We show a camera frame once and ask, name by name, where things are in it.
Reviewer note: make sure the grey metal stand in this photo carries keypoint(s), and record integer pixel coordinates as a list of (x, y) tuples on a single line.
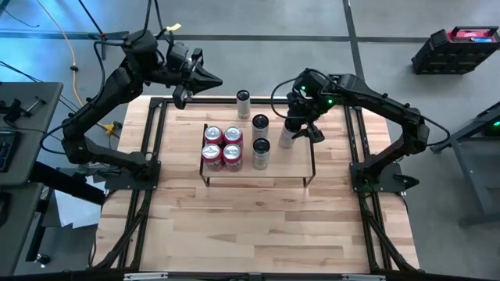
[(468, 171)]

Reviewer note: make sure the white paper sheets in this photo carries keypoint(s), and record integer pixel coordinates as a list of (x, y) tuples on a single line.
[(74, 210)]

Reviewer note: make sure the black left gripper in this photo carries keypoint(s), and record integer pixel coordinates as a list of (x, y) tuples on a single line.
[(183, 74)]

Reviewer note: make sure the black clamp tool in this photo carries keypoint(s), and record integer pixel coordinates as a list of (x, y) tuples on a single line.
[(15, 109)]

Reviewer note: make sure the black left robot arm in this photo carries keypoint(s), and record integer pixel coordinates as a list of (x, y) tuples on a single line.
[(113, 89)]

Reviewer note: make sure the grey office desk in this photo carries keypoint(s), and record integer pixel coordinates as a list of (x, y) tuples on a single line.
[(31, 164), (19, 234)]

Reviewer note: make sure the black red tool case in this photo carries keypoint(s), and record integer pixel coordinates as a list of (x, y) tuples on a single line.
[(449, 54)]

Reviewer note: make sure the wooden shelf with black frame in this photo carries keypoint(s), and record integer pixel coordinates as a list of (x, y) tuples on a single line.
[(289, 168)]

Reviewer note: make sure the Fanta soda can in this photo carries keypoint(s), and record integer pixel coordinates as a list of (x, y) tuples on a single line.
[(212, 156), (213, 134), (233, 156), (233, 134)]

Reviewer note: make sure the black caster wheel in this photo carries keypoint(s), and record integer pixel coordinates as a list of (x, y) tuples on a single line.
[(43, 259)]

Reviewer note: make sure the black tripod stand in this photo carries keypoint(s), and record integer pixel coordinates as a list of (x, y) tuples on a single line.
[(102, 39)]

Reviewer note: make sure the silver metal bracket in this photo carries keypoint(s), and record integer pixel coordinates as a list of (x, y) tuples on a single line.
[(145, 276), (363, 277)]

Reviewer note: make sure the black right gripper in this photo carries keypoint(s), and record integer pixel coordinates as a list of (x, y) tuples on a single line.
[(306, 111)]

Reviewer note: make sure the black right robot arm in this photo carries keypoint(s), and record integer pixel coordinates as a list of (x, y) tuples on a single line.
[(375, 101)]

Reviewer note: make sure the black keyboard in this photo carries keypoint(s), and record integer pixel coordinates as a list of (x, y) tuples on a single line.
[(8, 150)]

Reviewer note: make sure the black aluminium table frame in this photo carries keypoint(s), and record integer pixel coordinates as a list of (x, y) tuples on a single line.
[(254, 101)]

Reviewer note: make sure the black desk beam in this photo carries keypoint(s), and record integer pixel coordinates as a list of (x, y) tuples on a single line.
[(66, 182)]

